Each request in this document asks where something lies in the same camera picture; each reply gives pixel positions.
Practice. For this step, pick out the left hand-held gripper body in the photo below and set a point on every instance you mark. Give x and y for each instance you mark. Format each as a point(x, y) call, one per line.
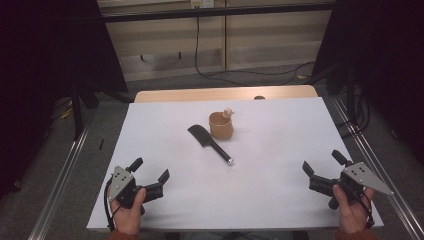
point(126, 191)

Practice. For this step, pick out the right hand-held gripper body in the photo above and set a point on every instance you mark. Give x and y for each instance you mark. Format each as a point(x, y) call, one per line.
point(353, 181)

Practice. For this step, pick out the black kitchen knife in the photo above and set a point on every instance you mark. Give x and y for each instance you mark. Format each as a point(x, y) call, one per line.
point(206, 140)

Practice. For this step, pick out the tan cup with figurine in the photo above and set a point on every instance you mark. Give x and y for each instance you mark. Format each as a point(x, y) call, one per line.
point(220, 128)

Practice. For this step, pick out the person's left hand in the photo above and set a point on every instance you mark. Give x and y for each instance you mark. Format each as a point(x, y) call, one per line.
point(128, 215)

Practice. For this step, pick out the person's right hand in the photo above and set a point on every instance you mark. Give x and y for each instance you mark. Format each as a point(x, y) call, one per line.
point(350, 213)

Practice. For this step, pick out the white table cover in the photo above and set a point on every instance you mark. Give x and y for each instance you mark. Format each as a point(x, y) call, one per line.
point(273, 166)

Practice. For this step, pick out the small black stick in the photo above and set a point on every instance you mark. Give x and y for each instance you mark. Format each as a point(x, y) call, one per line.
point(101, 144)

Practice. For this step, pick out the small dark round object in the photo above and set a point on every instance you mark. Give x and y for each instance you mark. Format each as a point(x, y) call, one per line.
point(259, 97)

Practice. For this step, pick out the yellow tool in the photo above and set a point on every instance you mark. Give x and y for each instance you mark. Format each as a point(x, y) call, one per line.
point(66, 113)

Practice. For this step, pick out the black curtain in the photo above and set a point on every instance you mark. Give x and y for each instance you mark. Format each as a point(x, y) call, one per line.
point(43, 66)
point(386, 60)

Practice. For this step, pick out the black horizontal bar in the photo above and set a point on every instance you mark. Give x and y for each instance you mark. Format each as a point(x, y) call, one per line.
point(213, 12)

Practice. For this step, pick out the metal floor rail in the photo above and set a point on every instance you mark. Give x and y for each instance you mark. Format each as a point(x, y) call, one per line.
point(383, 173)
point(60, 180)

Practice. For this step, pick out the white wall socket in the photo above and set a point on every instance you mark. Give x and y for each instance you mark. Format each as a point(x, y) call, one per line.
point(202, 3)

